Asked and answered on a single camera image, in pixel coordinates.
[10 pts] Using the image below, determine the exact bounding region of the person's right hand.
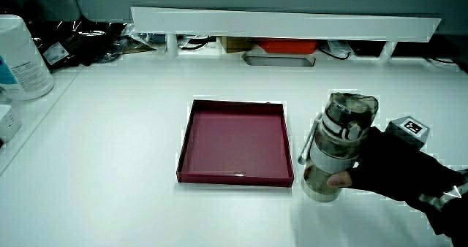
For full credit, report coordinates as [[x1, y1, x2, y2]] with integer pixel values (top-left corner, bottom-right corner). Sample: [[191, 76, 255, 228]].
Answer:
[[327, 115, 464, 203]]

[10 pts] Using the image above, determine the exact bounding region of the clear grey water bottle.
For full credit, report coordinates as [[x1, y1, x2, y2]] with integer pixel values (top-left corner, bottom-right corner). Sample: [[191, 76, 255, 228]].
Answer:
[[298, 91, 380, 203]]

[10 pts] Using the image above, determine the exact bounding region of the person's right forearm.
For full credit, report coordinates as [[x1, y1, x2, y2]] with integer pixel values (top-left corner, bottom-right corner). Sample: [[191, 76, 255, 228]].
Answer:
[[404, 168, 468, 247]]

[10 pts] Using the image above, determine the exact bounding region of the dark red square tray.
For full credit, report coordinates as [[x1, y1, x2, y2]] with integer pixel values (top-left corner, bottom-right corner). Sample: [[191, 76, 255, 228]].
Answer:
[[176, 99, 295, 188]]

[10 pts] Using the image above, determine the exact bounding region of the orange box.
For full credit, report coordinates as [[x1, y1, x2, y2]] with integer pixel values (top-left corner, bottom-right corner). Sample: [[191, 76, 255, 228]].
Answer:
[[255, 38, 319, 55]]

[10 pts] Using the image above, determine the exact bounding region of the white desk riser shelf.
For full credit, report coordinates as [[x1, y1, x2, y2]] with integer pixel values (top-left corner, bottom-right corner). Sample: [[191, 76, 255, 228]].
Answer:
[[130, 6, 442, 64]]

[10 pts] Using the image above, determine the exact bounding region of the brown cardboard box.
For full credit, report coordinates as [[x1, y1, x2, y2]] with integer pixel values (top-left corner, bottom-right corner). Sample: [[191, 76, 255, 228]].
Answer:
[[219, 37, 254, 54]]

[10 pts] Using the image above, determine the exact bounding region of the clear plastic bag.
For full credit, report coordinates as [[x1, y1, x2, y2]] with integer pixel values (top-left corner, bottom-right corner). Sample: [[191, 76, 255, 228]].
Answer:
[[120, 23, 167, 55]]

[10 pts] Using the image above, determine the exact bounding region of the black plastic bag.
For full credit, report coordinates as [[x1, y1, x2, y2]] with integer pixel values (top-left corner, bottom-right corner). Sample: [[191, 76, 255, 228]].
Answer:
[[29, 19, 127, 72]]

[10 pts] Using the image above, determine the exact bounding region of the white wipes canister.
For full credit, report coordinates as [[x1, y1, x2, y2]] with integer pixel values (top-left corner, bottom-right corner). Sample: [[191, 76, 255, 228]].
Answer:
[[0, 14, 55, 102]]

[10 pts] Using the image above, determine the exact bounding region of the white power adapter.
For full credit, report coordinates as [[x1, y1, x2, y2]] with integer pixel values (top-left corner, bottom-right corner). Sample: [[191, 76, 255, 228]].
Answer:
[[0, 104, 22, 144]]

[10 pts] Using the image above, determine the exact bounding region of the black cable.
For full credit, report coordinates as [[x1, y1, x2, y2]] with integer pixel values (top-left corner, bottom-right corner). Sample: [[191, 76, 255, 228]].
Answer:
[[178, 37, 214, 52], [320, 40, 352, 61]]

